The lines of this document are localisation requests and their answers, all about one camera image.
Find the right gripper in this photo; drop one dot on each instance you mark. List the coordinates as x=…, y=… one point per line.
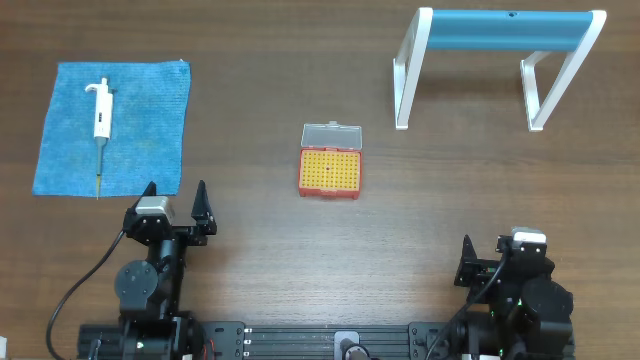
x=525, y=262

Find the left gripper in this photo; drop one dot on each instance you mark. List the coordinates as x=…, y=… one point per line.
x=150, y=232

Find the white pipette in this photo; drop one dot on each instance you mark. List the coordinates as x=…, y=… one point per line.
x=103, y=115

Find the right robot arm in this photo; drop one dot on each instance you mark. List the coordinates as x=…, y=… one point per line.
x=545, y=305

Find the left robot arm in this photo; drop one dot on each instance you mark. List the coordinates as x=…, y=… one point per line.
x=135, y=285

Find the blue cloth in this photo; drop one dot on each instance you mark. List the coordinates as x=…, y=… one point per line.
x=145, y=125

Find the red and yellow tip box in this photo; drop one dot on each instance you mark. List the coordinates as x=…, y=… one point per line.
x=330, y=170

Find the white and blue stand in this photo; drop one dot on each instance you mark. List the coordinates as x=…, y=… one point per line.
x=500, y=30

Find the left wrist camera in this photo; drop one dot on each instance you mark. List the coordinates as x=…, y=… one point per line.
x=155, y=206

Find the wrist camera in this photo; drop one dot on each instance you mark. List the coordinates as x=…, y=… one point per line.
x=528, y=235
x=155, y=206

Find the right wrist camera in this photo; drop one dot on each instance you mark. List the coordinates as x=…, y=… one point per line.
x=528, y=235

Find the mounting rail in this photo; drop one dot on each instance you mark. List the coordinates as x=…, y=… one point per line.
x=300, y=340

